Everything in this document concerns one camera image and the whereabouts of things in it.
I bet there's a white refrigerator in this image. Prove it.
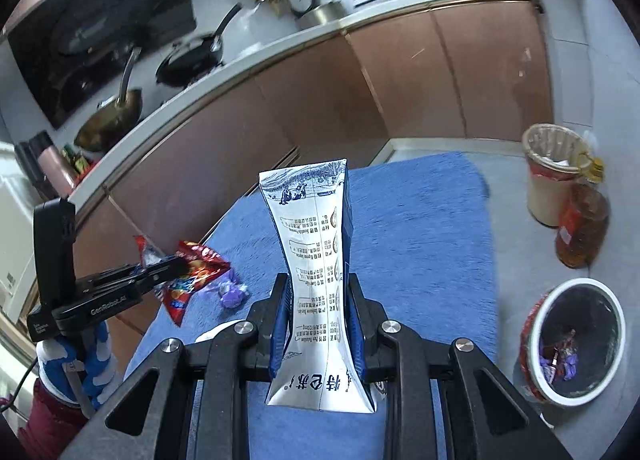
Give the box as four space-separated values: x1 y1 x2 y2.
0 140 41 321

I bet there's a blue terry towel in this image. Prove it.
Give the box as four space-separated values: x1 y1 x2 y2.
122 151 501 460

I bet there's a pink thermos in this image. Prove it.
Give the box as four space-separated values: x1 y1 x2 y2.
37 142 76 196

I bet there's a white printed milk carton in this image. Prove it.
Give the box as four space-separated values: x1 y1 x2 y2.
257 156 376 413

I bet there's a beige bin with bag liner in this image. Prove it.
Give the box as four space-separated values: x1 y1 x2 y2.
521 123 593 228

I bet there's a person's left forearm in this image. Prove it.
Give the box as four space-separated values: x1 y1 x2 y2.
17 375 98 460

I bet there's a person's left hand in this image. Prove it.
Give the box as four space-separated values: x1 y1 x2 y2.
36 322 123 408

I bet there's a red snack packet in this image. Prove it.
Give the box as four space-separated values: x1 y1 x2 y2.
134 235 232 327

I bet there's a white rimmed trash bin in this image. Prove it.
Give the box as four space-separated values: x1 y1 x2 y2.
519 277 627 408

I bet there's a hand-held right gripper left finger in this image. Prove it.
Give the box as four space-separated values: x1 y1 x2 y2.
57 272 293 460

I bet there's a brass wok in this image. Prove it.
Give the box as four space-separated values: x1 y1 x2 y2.
74 46 143 153

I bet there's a black range hood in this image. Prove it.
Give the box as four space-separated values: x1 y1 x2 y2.
5 0 197 130

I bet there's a large cooking oil bottle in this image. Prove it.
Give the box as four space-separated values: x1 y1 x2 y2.
555 152 611 270

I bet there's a purple candy wrapper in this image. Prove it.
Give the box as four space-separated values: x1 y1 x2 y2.
212 274 250 310
540 330 581 383

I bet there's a steel pot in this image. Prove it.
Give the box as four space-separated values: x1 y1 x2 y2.
300 1 347 31

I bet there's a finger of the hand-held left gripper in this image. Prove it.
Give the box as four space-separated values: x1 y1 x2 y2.
75 256 190 298

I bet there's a black frying pan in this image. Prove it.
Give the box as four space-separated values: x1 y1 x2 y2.
155 2 243 88

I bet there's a black cable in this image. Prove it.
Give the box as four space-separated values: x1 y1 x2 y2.
0 357 40 413

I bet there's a white plastic wrapper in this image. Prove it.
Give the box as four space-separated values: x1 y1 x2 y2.
194 320 247 344

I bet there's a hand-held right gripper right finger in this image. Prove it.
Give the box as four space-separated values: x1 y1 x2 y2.
345 272 576 460

